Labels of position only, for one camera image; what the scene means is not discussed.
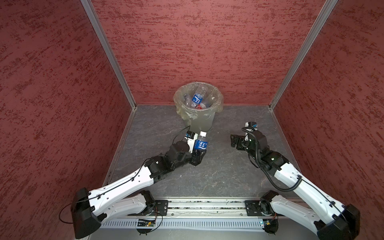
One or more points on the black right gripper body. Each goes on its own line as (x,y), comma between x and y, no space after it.
(252,152)

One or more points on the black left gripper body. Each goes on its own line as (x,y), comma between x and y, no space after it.
(180,163)

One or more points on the blue label bottle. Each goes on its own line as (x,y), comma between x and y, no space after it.
(201,142)
(211,99)
(199,94)

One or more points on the clear bottle red label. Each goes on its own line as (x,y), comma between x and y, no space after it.
(201,107)

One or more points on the clear purple tinted bottle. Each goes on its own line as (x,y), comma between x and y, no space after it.
(188,101)

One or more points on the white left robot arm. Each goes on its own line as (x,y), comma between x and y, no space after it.
(128,196)

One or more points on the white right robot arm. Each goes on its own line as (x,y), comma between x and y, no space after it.
(295,196)

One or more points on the grey mesh waste bin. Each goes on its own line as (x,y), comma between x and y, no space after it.
(199,125)

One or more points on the translucent green bin liner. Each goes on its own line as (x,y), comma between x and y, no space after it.
(189,114)

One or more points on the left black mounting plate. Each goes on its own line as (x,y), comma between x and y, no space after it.
(160,208)

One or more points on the black mounting plate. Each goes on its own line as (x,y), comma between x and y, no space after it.
(160,208)
(255,208)

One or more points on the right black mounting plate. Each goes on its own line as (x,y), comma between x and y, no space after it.
(255,208)

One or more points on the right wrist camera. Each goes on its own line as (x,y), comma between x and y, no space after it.
(250,127)

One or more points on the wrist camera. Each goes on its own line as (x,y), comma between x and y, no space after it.
(190,138)
(250,127)

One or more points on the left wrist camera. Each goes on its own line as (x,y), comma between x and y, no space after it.
(190,138)

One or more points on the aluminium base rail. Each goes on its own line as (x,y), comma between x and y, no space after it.
(207,208)

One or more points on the white slotted cable duct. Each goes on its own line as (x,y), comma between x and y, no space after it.
(253,225)

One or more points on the right aluminium corner post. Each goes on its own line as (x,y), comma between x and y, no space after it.
(318,24)

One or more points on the aluminium corner post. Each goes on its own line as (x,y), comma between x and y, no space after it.
(97,26)
(318,24)

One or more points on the left aluminium corner post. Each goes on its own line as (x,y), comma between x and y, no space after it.
(97,26)

